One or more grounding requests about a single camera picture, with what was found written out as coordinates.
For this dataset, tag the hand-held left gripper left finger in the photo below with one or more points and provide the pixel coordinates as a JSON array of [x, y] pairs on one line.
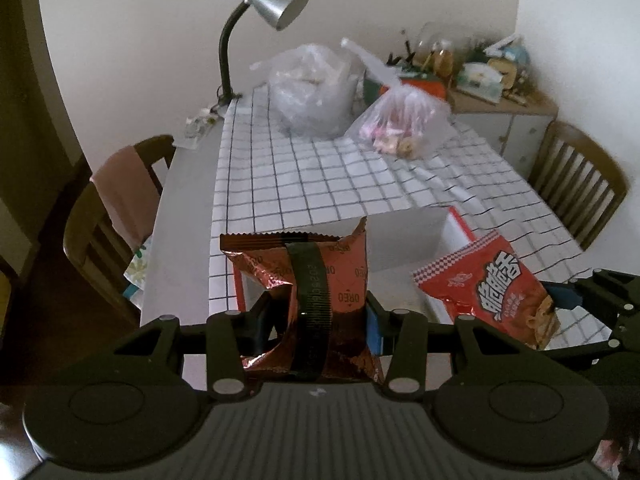
[[262, 330]]

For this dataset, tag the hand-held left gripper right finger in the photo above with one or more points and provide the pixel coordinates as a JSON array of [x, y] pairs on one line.
[[374, 330]]

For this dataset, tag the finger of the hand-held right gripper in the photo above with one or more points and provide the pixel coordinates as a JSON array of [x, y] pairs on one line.
[[580, 352], [565, 296]]

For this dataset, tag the brown cookie packet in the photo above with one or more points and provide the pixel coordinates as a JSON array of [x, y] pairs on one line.
[[345, 270]]

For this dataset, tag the red chip packet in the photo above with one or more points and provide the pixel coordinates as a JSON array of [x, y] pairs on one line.
[[480, 280]]

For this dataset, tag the red cardboard box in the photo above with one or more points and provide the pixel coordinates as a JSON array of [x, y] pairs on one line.
[[405, 240]]

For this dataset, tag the wooden slatted chair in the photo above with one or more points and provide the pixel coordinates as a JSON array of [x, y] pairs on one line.
[[575, 180]]

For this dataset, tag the floral seat cushion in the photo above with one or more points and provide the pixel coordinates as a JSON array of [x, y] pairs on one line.
[[137, 270]]

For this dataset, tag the checked white tablecloth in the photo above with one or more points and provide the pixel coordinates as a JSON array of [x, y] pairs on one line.
[[300, 175]]

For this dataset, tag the white wood-topped cabinet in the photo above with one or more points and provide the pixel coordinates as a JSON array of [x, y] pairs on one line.
[[520, 135]]

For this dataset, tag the pink towel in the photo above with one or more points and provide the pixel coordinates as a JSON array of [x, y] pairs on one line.
[[125, 190]]

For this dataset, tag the wooden chair with towel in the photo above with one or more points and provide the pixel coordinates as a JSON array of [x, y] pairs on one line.
[[82, 230]]

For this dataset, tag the plastic bag of pink sweets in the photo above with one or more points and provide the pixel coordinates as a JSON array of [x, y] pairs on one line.
[[400, 120]]

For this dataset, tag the white power strip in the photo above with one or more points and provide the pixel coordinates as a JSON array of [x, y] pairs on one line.
[[200, 122]]

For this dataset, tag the tissue box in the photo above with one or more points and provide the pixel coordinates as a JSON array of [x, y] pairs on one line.
[[480, 77]]

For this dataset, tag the clear plastic bag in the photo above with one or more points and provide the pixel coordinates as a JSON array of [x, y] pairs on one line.
[[310, 95]]

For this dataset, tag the dark green container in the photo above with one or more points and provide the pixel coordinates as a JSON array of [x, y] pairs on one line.
[[371, 87]]

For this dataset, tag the light blue container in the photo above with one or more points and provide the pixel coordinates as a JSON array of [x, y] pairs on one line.
[[519, 55]]

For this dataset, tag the orange container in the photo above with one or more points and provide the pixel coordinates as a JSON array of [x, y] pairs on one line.
[[430, 87]]

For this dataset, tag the glass jar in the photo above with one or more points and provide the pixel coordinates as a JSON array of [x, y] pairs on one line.
[[442, 60]]

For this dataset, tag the black branch rack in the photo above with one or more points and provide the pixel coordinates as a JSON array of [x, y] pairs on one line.
[[407, 52]]

